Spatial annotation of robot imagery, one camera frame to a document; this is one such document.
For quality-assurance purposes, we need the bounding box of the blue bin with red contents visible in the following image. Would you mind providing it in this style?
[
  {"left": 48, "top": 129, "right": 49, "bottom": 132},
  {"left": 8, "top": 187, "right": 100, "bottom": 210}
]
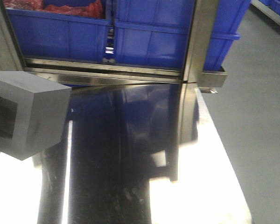
[{"left": 7, "top": 0, "right": 112, "bottom": 62}]

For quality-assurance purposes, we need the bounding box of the red mesh bag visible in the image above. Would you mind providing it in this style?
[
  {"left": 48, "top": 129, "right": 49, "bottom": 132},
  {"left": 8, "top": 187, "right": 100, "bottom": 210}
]
[{"left": 3, "top": 0, "right": 105, "bottom": 19}]

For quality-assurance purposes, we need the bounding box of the stainless steel shelf rack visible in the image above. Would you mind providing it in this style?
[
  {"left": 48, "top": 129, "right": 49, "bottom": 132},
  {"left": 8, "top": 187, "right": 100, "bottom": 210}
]
[{"left": 0, "top": 0, "right": 228, "bottom": 94}]

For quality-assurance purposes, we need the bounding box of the blue plastic bin centre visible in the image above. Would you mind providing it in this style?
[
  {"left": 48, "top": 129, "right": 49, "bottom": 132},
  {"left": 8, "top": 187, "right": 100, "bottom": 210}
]
[{"left": 113, "top": 0, "right": 252, "bottom": 72}]

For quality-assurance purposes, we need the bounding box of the gray square hollow base block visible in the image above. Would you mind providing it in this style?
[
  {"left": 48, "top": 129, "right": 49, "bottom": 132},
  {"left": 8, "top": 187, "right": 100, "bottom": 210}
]
[{"left": 0, "top": 71, "right": 71, "bottom": 160}]

